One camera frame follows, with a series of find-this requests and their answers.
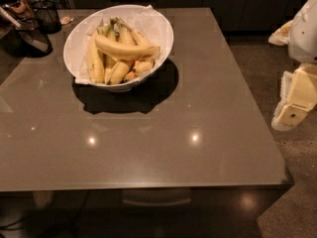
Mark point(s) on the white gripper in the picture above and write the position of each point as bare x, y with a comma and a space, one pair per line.
304, 37

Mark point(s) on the right small yellow banana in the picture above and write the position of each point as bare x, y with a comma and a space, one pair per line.
138, 68

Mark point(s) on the white bowl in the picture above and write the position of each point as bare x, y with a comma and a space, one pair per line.
76, 47

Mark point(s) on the small wrapper on table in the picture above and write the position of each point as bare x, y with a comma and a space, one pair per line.
66, 20

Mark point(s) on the black mesh cup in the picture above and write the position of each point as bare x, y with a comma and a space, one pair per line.
46, 12

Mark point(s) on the dark appliance at left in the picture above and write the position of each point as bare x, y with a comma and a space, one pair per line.
22, 33

